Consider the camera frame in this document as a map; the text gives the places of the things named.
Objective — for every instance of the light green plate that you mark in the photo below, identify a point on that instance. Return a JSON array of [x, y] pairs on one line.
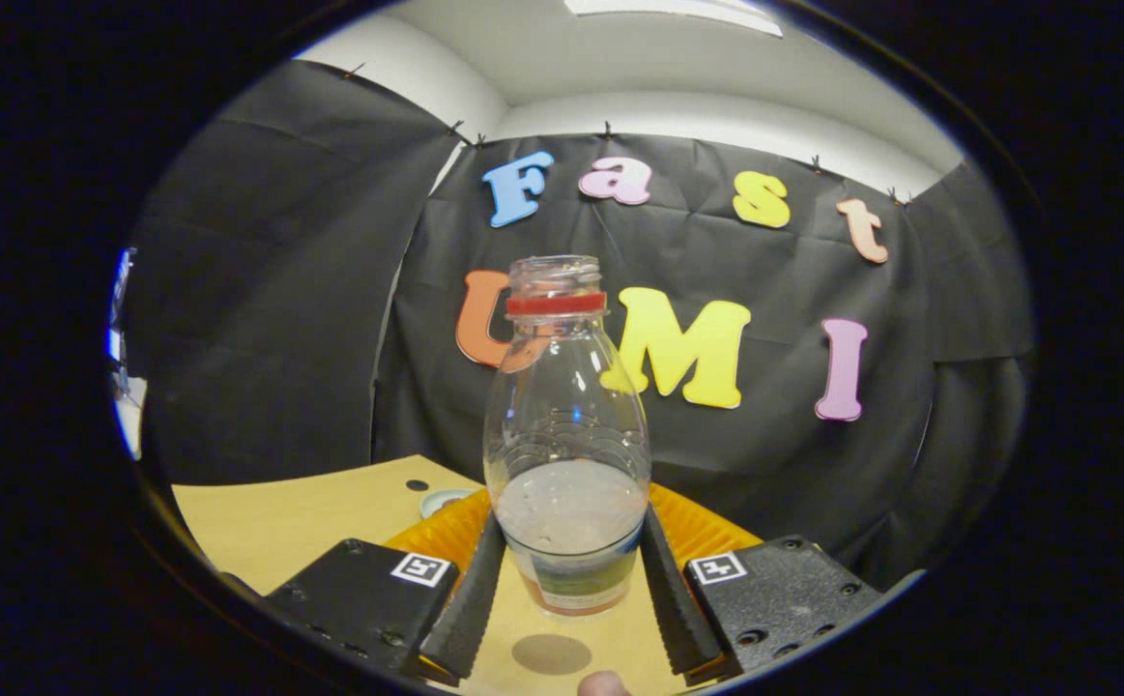
[[436, 501]]

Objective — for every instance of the white side desk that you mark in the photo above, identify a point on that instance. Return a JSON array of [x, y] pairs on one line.
[[131, 420]]

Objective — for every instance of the black backdrop cloth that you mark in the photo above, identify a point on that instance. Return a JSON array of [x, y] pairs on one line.
[[281, 290]]

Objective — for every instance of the brown round coaster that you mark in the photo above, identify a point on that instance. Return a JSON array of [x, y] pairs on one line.
[[552, 654]]

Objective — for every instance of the clear plastic juice bottle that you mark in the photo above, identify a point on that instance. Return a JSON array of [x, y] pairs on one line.
[[566, 406]]

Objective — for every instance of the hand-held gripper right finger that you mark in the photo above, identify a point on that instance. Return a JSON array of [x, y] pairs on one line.
[[673, 609]]

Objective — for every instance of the large ceiling light panel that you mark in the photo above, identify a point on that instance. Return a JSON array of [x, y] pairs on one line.
[[677, 10]]

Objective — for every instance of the computer monitor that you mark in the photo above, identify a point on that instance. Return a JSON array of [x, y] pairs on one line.
[[120, 319]]

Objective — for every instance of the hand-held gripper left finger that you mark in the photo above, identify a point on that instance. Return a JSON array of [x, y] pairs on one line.
[[470, 609]]

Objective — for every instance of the wooden table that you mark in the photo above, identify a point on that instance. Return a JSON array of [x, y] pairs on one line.
[[310, 522]]

